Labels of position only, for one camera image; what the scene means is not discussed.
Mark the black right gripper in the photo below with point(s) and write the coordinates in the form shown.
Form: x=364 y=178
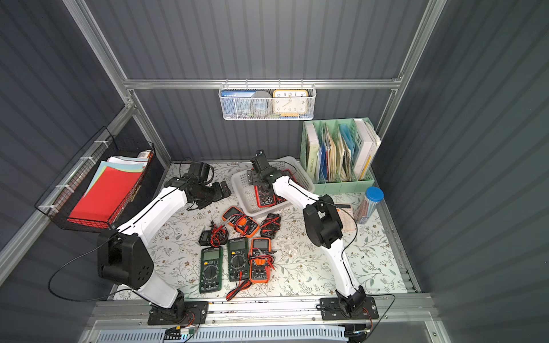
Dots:
x=263 y=184

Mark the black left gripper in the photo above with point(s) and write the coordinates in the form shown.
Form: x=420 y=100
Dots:
x=221 y=190

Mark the orange multimeter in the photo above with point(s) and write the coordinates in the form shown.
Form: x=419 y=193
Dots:
x=260 y=260

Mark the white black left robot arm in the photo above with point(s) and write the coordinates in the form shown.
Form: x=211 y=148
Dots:
x=122 y=255

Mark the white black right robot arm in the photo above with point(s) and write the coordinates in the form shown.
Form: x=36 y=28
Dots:
x=324 y=228

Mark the tiny black multimeter left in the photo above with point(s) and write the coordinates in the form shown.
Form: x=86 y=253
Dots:
x=213 y=238

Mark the small black multimeter with leads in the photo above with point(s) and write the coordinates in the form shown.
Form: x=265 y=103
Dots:
x=270 y=226

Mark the orange multimeter lying diagonal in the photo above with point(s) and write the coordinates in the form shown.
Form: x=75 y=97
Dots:
x=244 y=225

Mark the dark green multimeter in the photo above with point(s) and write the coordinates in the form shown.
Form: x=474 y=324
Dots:
x=238 y=264
x=211 y=270

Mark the dark green multimeter left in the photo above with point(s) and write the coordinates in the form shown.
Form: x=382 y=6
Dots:
x=211 y=270

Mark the grey tape roll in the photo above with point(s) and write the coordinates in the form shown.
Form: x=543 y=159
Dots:
x=261 y=104

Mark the yellow analog clock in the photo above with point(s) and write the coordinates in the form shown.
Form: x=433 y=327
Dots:
x=290 y=102

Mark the green desktop file organizer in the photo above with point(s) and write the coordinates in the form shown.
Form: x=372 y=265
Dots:
x=327 y=155

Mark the pink calculator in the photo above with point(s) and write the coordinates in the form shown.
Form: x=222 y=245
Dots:
x=347 y=217

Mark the red paper folder stack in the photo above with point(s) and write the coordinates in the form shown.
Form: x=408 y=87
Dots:
x=110 y=186

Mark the white book in organizer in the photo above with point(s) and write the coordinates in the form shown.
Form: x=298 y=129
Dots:
x=367 y=143

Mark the blue lid clear jar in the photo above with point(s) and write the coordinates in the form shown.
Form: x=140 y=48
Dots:
x=373 y=196

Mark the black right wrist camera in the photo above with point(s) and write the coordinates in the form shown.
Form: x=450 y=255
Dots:
x=260 y=161

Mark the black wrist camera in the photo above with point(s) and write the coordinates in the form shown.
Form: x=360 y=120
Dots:
x=200 y=172
x=260 y=161

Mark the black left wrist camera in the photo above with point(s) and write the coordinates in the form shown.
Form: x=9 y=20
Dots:
x=200 y=172

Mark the blue box in wall basket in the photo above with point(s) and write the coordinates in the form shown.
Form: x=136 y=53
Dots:
x=235 y=104

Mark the white wire wall basket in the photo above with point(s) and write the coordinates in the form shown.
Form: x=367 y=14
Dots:
x=311 y=89

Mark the black wire wall tray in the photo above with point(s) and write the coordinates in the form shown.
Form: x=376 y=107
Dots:
x=61 y=198

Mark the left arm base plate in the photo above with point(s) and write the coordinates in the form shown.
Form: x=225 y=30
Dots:
x=181 y=313

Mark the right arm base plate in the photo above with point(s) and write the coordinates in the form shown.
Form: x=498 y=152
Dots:
x=333 y=309

